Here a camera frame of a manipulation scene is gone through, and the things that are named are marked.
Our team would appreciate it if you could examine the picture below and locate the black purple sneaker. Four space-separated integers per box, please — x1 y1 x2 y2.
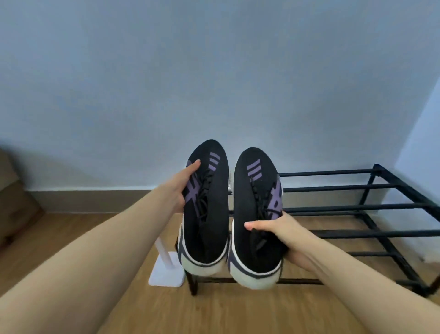
227 147 284 290
178 139 230 277

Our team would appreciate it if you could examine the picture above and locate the person's right forearm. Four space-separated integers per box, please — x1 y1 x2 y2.
308 237 440 334

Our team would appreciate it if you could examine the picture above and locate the brown wooden cabinet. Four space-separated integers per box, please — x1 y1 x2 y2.
0 148 45 249

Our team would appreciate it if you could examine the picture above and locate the person's right hand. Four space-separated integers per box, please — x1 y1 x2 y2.
244 211 325 274

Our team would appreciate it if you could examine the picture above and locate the white stand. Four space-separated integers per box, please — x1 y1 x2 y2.
148 237 185 287

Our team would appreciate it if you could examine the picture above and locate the person's left forearm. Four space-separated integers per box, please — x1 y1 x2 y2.
0 184 176 334

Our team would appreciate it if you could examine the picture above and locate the person's left hand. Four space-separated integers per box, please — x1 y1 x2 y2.
159 159 201 214

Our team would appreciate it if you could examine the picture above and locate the black metal shoe rack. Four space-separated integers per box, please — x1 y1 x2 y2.
175 164 440 298

